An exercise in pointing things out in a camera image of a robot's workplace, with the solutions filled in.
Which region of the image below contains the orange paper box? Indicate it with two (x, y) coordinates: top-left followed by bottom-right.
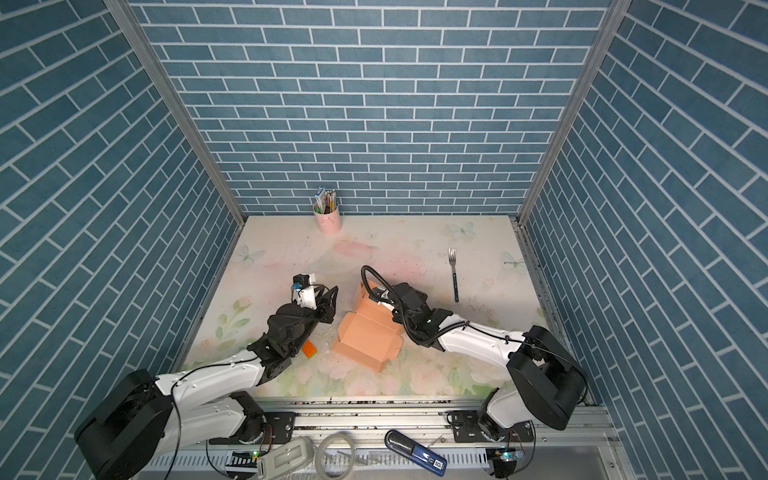
(332, 284), (404, 373)

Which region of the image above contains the fork with teal handle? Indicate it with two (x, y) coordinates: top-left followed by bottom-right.
(448, 247), (460, 303)

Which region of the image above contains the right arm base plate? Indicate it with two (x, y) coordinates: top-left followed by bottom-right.
(444, 410), (534, 443)

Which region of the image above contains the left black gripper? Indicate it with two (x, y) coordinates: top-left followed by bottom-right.
(286, 283), (339, 357)

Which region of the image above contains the grey handheld device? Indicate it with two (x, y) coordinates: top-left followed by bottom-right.
(255, 437), (314, 480)

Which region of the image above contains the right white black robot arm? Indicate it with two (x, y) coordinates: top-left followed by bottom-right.
(364, 283), (588, 440)

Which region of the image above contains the orange toy brick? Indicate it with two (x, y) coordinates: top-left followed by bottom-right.
(301, 340), (318, 359)

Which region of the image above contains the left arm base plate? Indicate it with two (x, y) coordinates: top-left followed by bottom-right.
(209, 412), (296, 447)

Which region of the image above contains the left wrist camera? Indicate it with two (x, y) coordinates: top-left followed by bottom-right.
(291, 274), (317, 310)

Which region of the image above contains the coiled grey cable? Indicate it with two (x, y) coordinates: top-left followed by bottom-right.
(314, 431), (358, 480)

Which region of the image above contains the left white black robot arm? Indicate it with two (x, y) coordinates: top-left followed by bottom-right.
(74, 284), (338, 479)

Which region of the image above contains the aluminium frame rail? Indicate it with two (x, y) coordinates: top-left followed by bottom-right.
(122, 398), (625, 451)

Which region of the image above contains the blue handheld device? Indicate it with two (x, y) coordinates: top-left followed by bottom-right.
(384, 430), (448, 477)

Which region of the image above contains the pink metal pen cup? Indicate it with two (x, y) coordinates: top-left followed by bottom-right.
(313, 203), (342, 236)

